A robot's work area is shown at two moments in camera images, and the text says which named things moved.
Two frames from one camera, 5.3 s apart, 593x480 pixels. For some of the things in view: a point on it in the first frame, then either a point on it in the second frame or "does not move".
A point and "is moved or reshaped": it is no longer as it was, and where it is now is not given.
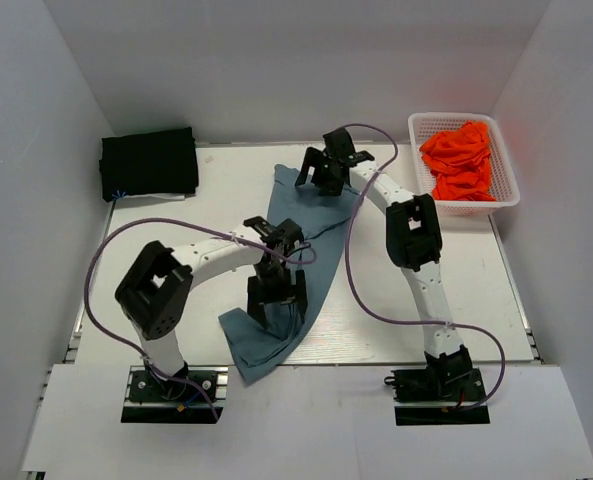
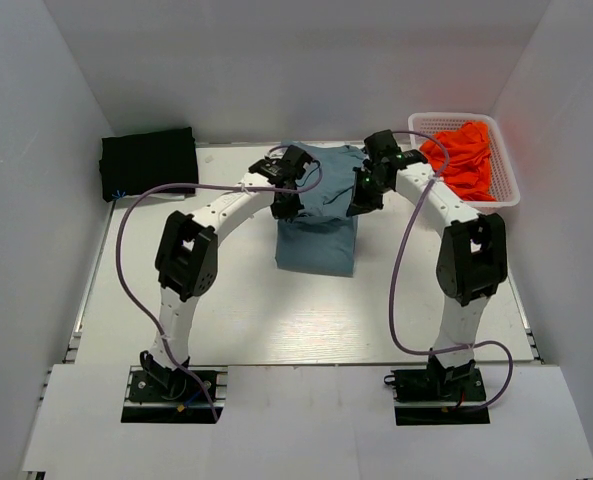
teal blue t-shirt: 260,350 is moved or reshaped
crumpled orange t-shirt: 460,159 does not move
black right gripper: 313,157 → 360,203
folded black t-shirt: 156,162 does not move
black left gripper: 256,297 → 289,210
